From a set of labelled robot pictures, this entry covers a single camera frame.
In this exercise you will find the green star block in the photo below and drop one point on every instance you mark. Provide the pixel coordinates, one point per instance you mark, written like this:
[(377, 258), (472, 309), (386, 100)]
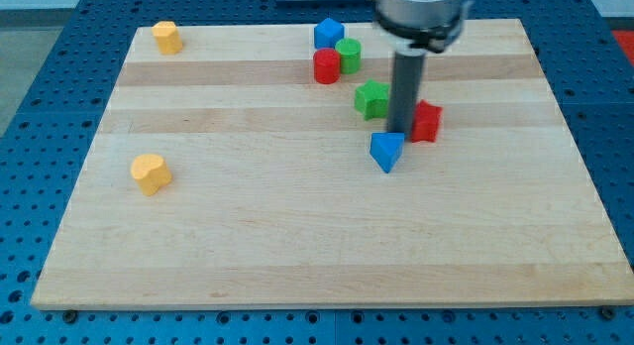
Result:
[(371, 99)]

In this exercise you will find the green cylinder block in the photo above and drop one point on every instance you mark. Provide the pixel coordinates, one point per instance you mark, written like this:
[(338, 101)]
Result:
[(350, 51)]

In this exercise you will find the blue triangle block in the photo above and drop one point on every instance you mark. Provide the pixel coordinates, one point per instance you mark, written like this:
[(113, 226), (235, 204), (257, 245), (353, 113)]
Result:
[(386, 149)]

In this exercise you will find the yellow pentagon block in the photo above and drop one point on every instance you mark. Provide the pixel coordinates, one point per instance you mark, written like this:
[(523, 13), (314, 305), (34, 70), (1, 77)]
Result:
[(167, 37)]

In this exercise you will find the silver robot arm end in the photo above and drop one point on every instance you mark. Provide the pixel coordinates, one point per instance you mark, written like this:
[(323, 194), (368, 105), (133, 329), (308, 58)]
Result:
[(416, 27)]

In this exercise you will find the red star block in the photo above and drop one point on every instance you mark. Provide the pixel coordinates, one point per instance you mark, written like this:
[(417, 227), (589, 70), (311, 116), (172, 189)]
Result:
[(427, 122)]

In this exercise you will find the red cylinder block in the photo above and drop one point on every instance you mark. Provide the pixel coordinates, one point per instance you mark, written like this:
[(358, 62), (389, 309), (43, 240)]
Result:
[(326, 66)]

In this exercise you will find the blue cube block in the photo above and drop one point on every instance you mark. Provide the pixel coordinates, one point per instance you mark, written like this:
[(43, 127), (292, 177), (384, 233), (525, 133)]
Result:
[(327, 33)]

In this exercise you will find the yellow heart block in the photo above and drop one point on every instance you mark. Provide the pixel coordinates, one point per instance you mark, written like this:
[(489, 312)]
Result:
[(151, 173)]

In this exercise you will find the wooden board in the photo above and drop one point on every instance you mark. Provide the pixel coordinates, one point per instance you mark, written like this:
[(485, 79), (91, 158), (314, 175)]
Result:
[(275, 201)]

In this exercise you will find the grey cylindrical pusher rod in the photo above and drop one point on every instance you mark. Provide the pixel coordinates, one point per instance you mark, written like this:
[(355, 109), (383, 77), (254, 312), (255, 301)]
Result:
[(407, 72)]

